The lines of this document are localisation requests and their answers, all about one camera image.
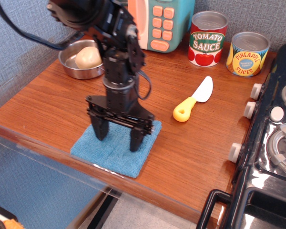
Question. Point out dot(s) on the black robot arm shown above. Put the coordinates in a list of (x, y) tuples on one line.
[(110, 24)]

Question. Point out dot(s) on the teal toy microwave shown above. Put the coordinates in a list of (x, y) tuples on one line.
[(161, 24)]

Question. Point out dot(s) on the blue cloth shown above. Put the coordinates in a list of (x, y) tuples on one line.
[(113, 152)]

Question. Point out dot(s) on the small steel pan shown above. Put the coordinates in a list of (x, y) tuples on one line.
[(70, 57)]

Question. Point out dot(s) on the toy potato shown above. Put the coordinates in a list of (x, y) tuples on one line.
[(88, 57)]

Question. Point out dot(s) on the yellow handled toy knife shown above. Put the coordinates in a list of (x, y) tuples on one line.
[(182, 111)]

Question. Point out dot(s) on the tomato sauce can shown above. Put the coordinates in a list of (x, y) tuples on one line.
[(207, 36)]

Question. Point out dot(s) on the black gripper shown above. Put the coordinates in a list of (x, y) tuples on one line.
[(120, 107)]

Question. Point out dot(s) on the pineapple slices can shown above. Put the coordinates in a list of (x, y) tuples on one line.
[(247, 53)]

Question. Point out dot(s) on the black toy stove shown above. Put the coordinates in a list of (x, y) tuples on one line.
[(258, 197)]

